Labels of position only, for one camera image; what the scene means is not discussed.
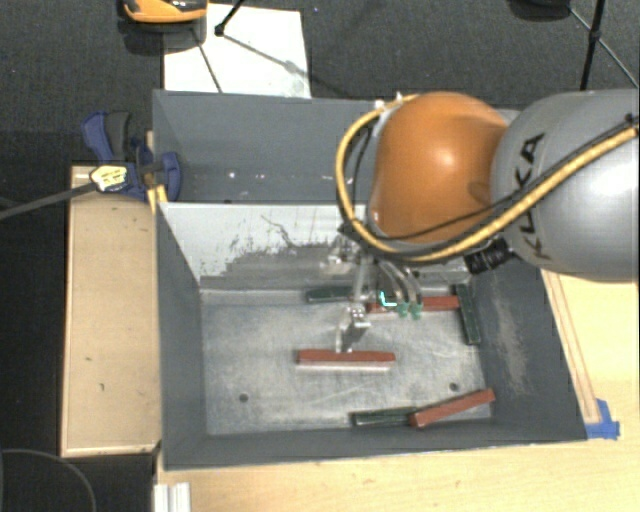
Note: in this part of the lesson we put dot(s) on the red-brown flat block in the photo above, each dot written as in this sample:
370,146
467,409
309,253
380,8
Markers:
440,303
350,357
452,409

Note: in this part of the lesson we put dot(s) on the dark green flat block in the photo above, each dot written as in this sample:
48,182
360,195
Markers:
327,294
382,417
469,315

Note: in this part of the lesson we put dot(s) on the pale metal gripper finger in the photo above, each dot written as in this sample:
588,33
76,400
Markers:
343,336
356,336

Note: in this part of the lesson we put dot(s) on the black cylinder on white bracket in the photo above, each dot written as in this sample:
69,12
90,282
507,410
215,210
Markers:
486,257

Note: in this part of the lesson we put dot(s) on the grey metal bin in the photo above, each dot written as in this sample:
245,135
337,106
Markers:
280,390

